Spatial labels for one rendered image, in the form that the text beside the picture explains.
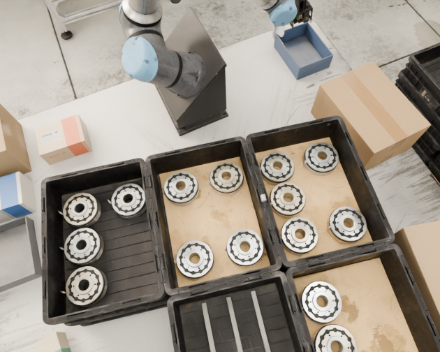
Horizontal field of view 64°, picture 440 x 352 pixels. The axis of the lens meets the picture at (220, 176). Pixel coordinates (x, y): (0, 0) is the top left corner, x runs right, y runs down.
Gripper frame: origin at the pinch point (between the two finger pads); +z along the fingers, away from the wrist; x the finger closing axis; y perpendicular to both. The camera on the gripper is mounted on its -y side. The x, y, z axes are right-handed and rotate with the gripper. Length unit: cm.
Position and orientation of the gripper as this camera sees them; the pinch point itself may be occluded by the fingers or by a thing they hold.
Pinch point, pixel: (291, 29)
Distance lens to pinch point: 142.3
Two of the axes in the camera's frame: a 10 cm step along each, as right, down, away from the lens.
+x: 9.2, -4.0, 0.1
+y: 3.7, 8.4, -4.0
